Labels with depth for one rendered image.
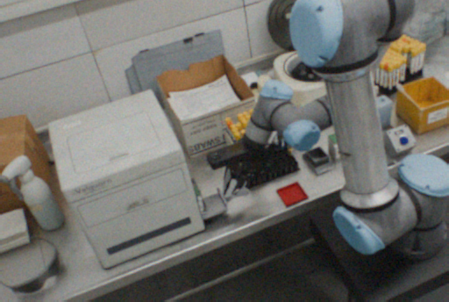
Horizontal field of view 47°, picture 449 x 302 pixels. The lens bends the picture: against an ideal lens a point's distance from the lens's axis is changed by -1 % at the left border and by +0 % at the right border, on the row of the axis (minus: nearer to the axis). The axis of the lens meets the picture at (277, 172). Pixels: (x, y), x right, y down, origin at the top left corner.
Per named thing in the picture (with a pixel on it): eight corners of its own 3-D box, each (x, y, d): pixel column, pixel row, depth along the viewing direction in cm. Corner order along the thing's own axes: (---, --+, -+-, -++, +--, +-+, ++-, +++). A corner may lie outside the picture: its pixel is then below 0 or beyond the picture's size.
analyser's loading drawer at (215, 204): (156, 240, 135) (152, 228, 132) (150, 224, 140) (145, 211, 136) (229, 212, 140) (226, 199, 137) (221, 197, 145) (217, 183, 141)
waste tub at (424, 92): (417, 136, 159) (420, 110, 152) (394, 112, 168) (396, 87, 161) (454, 123, 162) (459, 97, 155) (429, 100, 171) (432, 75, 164)
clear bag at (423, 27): (413, 55, 191) (418, 9, 178) (377, 39, 201) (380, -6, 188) (455, 28, 202) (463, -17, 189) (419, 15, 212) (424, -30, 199)
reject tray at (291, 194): (286, 206, 143) (286, 204, 142) (275, 191, 147) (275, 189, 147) (308, 197, 144) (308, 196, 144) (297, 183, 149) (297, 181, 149)
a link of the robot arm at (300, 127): (334, 115, 118) (306, 90, 125) (294, 135, 115) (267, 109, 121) (333, 140, 124) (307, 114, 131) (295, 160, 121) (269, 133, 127)
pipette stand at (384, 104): (367, 141, 159) (369, 116, 152) (353, 130, 163) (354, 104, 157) (393, 129, 162) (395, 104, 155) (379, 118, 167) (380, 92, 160)
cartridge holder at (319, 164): (317, 175, 151) (317, 166, 148) (302, 157, 157) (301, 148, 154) (333, 168, 152) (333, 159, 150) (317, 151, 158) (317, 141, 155)
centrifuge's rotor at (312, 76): (299, 99, 168) (298, 81, 163) (286, 75, 179) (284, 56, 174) (344, 89, 171) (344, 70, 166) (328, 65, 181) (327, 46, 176)
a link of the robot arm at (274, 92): (278, 94, 120) (259, 75, 125) (261, 133, 125) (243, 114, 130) (302, 95, 125) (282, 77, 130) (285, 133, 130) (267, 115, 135)
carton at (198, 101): (188, 160, 160) (178, 122, 150) (164, 111, 179) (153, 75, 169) (262, 133, 166) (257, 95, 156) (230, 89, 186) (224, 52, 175)
